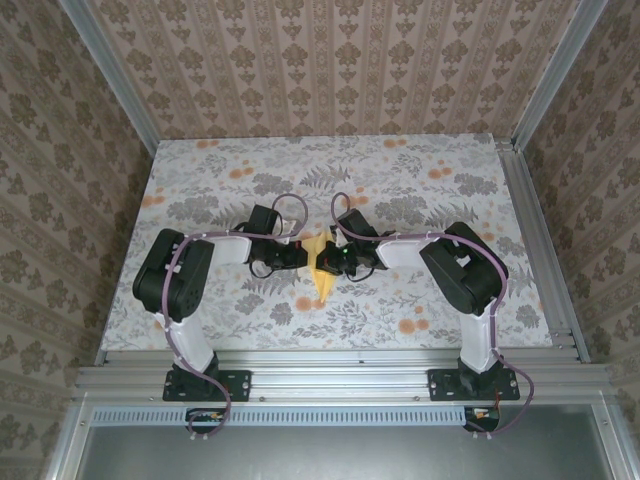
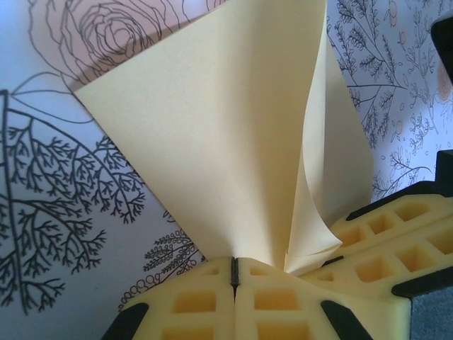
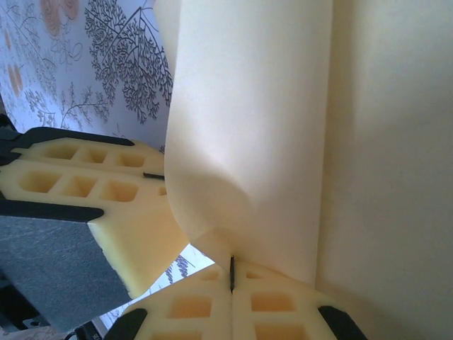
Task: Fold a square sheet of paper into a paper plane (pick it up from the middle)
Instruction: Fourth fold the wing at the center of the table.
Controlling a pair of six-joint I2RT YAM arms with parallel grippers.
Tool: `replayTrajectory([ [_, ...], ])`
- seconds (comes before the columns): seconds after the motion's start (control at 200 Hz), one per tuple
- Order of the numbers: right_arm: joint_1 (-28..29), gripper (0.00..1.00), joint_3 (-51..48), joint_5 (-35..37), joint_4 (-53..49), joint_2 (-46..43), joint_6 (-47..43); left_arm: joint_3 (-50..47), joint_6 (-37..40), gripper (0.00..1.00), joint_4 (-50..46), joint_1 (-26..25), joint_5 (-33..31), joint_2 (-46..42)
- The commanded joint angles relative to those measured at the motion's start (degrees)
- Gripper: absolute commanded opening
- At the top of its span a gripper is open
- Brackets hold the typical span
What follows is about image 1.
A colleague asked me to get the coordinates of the grey metal sheet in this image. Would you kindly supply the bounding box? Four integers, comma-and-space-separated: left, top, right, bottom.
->
44, 403, 640, 480

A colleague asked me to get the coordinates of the small black connector board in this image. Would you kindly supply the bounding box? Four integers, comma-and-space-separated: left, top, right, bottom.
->
185, 407, 231, 434
463, 405, 501, 432

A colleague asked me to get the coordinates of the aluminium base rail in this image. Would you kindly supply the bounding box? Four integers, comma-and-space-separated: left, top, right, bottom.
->
74, 348, 609, 402

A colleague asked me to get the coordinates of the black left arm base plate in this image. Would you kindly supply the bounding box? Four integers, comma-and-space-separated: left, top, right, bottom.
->
163, 368, 251, 402

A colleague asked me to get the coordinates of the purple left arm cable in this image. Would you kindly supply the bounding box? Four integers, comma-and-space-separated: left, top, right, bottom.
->
162, 193, 309, 441

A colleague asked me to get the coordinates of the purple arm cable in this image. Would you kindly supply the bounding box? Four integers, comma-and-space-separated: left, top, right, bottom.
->
162, 193, 309, 441
331, 192, 536, 441

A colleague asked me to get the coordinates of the grey slotted cable duct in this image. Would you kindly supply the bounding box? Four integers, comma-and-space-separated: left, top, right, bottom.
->
92, 405, 474, 427

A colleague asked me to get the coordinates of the aluminium side rail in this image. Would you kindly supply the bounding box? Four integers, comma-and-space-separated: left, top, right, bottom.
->
497, 139, 591, 364

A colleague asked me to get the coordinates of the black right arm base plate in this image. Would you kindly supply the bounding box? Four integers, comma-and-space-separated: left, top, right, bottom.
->
428, 367, 521, 401

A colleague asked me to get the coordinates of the aluminium frame post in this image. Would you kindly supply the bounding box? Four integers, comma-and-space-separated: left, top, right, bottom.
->
512, 0, 609, 149
59, 0, 162, 151

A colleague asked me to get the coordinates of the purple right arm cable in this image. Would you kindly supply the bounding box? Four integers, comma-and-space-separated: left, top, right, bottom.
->
331, 192, 536, 441

